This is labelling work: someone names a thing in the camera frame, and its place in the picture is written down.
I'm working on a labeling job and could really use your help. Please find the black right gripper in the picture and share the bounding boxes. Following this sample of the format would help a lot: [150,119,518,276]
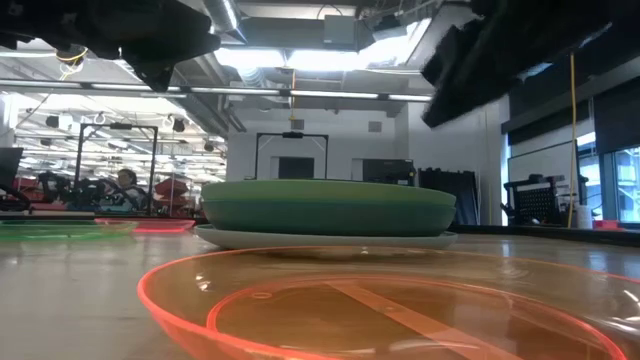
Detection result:
[421,23,556,129]

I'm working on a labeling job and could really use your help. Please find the black perforated cart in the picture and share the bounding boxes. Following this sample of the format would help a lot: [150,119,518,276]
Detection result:
[500,173,581,228]

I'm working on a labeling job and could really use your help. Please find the red transparent plastic plate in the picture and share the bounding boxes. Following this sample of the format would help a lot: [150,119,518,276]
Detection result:
[94,217,196,234]

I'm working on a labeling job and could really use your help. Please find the person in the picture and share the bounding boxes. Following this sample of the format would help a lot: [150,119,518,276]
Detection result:
[102,168,151,212]

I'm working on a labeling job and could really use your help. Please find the green transparent plastic plate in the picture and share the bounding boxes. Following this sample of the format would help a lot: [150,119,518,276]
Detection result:
[0,219,140,243]

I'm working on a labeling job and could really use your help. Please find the black monitor screen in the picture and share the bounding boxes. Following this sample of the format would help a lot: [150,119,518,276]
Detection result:
[277,156,316,181]

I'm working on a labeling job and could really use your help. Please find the dark monitor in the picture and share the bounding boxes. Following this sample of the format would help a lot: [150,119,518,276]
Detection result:
[0,146,25,189]

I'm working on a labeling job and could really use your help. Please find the tall black rig frame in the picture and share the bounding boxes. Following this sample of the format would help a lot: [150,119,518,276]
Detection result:
[74,122,160,212]

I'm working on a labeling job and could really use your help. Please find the light green large plate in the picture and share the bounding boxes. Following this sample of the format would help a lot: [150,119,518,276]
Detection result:
[200,179,457,208]

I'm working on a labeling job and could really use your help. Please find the orange transparent plastic plate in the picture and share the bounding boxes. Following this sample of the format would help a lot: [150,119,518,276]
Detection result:
[137,245,629,360]

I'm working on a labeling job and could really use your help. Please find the grey ceiling box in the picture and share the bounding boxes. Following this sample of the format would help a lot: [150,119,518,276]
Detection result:
[322,14,358,47]

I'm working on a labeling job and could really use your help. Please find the pale grey large plate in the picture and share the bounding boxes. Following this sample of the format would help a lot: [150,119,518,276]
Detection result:
[193,223,459,251]

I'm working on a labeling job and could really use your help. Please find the black equipment box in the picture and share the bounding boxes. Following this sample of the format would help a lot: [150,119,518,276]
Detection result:
[361,158,418,188]

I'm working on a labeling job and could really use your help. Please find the black leaning panels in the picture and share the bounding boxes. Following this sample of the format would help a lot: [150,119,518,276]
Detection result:
[418,168,481,227]

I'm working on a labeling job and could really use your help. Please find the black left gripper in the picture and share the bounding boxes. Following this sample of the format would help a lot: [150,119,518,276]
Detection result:
[0,0,222,94]

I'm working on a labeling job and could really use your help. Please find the teal large plastic plate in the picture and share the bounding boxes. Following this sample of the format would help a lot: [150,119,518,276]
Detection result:
[202,199,457,238]

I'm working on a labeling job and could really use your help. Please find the yellow hanging cable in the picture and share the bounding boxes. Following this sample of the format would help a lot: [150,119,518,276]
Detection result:
[566,53,578,229]

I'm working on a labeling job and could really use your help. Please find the long ceiling light bar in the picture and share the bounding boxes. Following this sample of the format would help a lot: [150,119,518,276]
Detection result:
[0,78,434,103]

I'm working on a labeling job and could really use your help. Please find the red fabric bundle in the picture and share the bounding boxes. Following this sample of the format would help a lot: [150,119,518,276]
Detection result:
[153,178,191,198]

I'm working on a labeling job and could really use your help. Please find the white paper roll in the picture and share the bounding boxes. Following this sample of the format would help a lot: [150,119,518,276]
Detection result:
[575,204,594,231]

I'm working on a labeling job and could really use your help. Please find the black rig frame with camera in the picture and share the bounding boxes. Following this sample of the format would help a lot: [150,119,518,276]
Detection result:
[254,131,330,181]

